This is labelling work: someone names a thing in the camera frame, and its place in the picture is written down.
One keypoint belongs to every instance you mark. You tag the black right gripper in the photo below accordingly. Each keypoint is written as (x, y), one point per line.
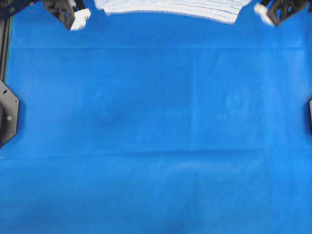
(274, 12)

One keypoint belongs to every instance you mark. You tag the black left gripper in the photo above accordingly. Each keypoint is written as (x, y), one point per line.
(64, 11)

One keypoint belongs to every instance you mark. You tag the blue white striped towel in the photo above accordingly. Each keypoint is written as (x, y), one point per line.
(223, 11)

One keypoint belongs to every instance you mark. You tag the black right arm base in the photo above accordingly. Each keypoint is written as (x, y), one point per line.
(310, 112)

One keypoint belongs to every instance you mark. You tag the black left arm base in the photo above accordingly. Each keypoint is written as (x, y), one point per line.
(9, 112)

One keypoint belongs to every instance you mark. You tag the blue table cloth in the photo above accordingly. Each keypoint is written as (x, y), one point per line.
(150, 123)

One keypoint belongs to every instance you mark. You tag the black table frame rail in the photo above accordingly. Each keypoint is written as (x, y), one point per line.
(4, 43)

